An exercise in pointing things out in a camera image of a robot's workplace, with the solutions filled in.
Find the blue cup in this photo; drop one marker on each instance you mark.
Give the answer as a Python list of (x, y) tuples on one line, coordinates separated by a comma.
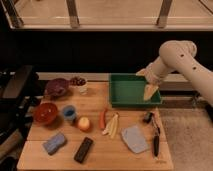
[(69, 113)]

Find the purple bowl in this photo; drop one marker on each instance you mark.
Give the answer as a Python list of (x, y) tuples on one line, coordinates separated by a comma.
[(57, 87)]

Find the white cup of grapes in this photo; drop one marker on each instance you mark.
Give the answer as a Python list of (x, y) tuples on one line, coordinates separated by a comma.
[(80, 83)]

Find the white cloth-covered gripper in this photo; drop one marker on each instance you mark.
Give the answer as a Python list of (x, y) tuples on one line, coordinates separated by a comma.
[(154, 74)]

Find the red yellow apple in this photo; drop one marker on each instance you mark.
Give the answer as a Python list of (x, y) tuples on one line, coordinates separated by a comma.
[(84, 123)]

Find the small black object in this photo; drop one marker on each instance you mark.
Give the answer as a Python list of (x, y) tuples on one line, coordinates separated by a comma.
[(148, 117)]

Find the blue sponge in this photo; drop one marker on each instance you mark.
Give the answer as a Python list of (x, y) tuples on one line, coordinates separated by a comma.
[(54, 143)]

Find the black handled tool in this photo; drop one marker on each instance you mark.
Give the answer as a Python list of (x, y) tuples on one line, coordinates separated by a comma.
[(156, 138)]

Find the black eraser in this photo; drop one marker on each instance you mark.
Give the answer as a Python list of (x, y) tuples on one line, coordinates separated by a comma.
[(83, 150)]

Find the red bowl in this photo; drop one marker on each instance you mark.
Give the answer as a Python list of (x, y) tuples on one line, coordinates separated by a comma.
[(45, 113)]

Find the green plastic bin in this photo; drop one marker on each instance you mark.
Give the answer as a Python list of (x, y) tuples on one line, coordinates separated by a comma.
[(127, 90)]

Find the blue cloth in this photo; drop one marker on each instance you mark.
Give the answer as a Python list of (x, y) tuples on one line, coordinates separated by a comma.
[(134, 139)]

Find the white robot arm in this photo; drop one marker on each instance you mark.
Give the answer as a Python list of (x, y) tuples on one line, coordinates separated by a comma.
[(178, 56)]

